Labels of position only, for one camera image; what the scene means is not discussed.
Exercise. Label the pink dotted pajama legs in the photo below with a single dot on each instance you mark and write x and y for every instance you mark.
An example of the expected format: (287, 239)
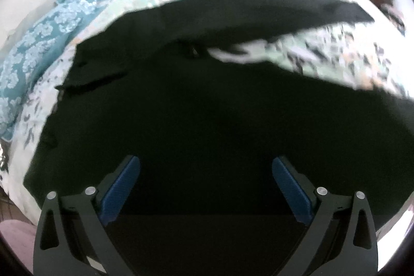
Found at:
(20, 238)

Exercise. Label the teal floral pillow near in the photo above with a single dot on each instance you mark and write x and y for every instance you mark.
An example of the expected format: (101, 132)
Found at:
(22, 66)

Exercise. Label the black pants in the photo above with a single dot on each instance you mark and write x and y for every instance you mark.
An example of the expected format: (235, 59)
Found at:
(210, 117)

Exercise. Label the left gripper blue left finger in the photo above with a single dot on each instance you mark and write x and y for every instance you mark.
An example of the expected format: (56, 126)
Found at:
(71, 237)

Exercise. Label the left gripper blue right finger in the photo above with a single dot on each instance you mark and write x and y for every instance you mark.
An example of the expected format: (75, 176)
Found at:
(340, 236)

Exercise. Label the floral green bed quilt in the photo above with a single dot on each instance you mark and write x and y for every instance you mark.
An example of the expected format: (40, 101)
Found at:
(339, 52)

